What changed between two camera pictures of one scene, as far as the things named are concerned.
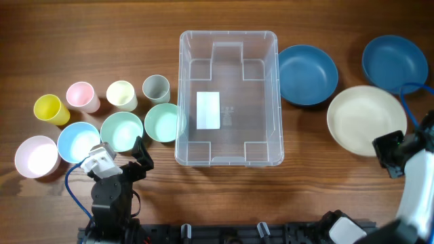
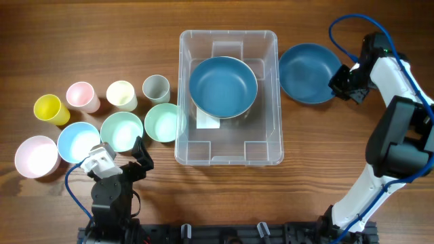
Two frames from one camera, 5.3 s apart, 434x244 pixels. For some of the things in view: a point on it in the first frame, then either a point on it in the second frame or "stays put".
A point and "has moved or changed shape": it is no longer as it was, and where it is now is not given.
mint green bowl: (165, 122) stays put
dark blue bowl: (390, 62) has moved or changed shape
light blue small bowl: (75, 141) stays put
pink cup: (81, 95) stays put
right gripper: (380, 147) to (337, 89)
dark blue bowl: (308, 75) stays put
